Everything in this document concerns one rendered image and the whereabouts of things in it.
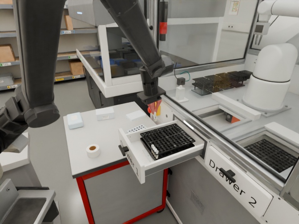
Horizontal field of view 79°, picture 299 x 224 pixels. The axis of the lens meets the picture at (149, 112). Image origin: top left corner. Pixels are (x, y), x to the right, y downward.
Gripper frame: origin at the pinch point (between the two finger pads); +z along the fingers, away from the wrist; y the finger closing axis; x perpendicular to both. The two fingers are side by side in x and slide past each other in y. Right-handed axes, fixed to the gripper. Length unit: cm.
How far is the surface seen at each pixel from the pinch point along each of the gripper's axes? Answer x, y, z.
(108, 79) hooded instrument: -83, 1, 13
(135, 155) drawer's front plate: 5.6, 13.7, 13.7
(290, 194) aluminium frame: 46, -20, 14
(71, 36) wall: -422, -4, 21
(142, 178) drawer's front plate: 11.8, 14.7, 20.7
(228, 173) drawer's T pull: 28.8, -14.4, 19.9
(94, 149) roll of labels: -24.6, 29.2, 26.6
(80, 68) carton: -378, 6, 84
